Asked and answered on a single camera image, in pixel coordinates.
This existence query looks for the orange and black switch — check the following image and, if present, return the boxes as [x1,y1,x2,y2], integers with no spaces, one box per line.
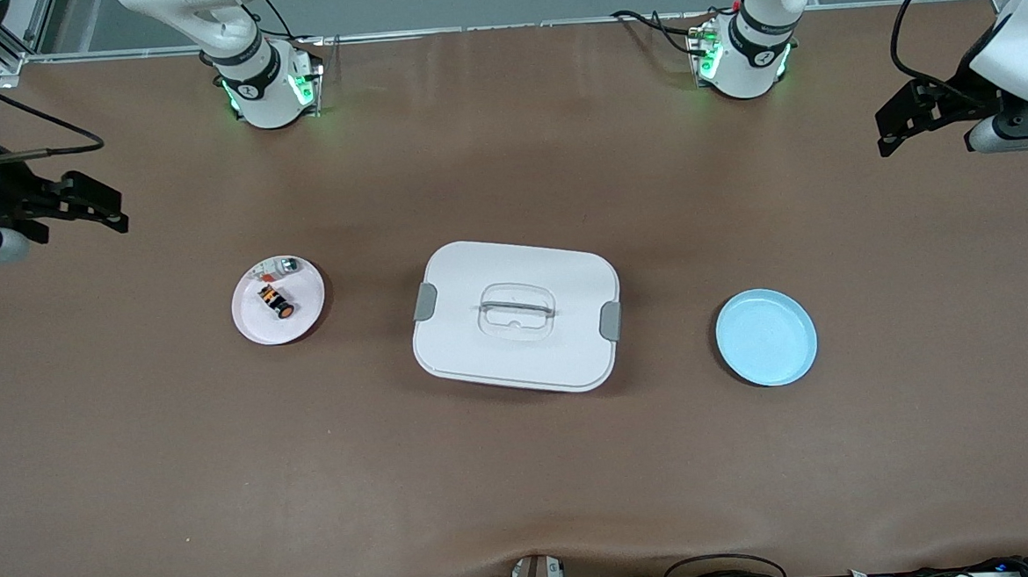
[256,283,297,322]

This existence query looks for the small clear grey component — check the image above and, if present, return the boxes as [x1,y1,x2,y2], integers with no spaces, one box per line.
[251,256,303,286]

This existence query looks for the pink round plate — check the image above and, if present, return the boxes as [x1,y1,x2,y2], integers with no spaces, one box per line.
[229,253,329,348]

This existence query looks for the light blue round plate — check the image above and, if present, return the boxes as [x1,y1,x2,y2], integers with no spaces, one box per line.
[713,286,821,390]

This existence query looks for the white lidded storage box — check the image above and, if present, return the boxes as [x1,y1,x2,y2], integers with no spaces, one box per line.
[407,233,626,402]

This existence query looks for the brown table mat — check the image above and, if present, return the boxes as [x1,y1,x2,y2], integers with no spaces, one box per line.
[0,0,1028,577]

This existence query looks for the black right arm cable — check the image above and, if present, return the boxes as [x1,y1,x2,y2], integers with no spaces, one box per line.
[0,48,107,164]

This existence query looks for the black right base cable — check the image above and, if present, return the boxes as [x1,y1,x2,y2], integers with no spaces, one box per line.
[239,0,326,48]

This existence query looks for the black left base cables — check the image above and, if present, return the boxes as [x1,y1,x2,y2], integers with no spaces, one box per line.
[611,3,731,61]

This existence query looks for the clear recessed lid handle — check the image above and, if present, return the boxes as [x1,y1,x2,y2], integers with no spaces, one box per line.
[476,280,559,344]

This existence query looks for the black cable bundle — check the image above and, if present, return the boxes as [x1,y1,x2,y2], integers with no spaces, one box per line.
[845,553,1028,577]

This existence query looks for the black looped cable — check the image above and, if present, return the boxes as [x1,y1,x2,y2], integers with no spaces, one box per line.
[662,550,791,577]

